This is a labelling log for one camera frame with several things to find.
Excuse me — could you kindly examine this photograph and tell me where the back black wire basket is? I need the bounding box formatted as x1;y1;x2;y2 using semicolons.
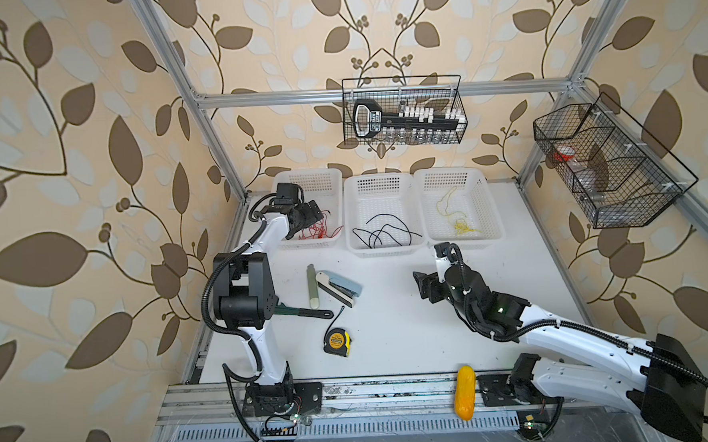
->
341;74;468;148

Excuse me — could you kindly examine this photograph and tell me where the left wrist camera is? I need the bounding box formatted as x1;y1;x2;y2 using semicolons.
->
273;182;304;207

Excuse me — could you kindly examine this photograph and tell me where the middle white plastic basket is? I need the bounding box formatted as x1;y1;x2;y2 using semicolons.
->
343;173;429;258

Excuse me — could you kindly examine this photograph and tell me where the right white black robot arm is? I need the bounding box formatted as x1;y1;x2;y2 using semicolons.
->
413;242;708;442

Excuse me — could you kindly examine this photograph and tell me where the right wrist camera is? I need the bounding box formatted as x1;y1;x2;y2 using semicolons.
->
433;242;454;284

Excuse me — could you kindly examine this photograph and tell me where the yellow black tape measure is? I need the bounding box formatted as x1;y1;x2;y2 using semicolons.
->
322;324;352;358

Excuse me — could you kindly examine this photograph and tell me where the white plastic basket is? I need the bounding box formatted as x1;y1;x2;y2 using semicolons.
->
272;168;344;250
415;167;505;249
343;173;429;258

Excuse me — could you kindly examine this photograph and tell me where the black cable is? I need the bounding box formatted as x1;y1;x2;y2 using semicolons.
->
351;210;423;250
353;220;419;250

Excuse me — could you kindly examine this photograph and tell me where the side black wire basket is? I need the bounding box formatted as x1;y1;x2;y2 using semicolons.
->
533;93;699;229

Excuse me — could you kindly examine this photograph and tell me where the yellow cable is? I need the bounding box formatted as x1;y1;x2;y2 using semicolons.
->
437;183;482;240

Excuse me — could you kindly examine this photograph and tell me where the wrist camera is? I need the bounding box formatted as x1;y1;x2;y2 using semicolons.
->
433;242;454;284
273;182;304;207

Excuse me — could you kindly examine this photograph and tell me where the black socket tool set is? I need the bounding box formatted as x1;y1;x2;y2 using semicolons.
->
349;98;468;139

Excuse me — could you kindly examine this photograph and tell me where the right white plastic basket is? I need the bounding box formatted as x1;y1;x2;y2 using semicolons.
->
415;167;505;249

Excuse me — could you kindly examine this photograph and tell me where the yellow corn toy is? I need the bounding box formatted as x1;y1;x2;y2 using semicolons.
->
453;365;477;421

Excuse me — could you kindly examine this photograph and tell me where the left white plastic basket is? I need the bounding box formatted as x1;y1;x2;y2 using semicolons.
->
272;168;344;250

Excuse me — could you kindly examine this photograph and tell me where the red cable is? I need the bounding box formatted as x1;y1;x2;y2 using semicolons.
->
295;207;345;243

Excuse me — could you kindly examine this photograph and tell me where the red white item in basket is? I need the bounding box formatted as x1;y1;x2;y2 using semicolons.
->
551;145;577;164

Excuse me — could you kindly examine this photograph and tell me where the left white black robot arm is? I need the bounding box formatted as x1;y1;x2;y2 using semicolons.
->
200;183;323;442

